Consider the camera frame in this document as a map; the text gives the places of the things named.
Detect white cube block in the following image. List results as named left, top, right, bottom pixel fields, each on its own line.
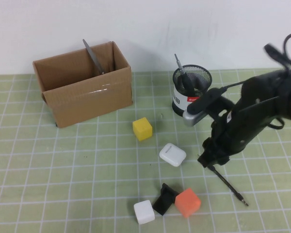
left=133, top=199, right=155, bottom=225

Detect white earbuds case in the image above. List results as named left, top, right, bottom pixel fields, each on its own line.
left=159, top=142, right=187, bottom=167

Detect black mesh pen holder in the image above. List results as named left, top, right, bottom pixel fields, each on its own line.
left=171, top=64, right=213, bottom=117

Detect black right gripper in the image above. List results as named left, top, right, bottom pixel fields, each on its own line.
left=197, top=97, right=283, bottom=169

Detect yellow cube block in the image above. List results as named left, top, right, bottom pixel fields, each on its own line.
left=132, top=116, right=153, bottom=142

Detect thick black screwdriver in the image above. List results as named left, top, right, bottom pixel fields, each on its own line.
left=174, top=53, right=197, bottom=93

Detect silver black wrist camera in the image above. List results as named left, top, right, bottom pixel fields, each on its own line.
left=182, top=87, right=228, bottom=128

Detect thin black screwdriver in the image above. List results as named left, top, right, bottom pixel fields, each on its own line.
left=207, top=164, right=249, bottom=206

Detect green grid cutting mat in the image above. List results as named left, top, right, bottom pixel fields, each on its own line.
left=0, top=69, right=291, bottom=233

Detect red-handled scissors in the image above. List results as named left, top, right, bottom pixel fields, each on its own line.
left=82, top=38, right=106, bottom=75

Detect brown cardboard box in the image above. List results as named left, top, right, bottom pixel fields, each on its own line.
left=32, top=40, right=133, bottom=128

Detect black plastic bracket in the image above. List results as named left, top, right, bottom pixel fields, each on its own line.
left=152, top=182, right=179, bottom=216

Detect orange cube block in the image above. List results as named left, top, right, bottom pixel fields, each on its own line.
left=174, top=187, right=201, bottom=218

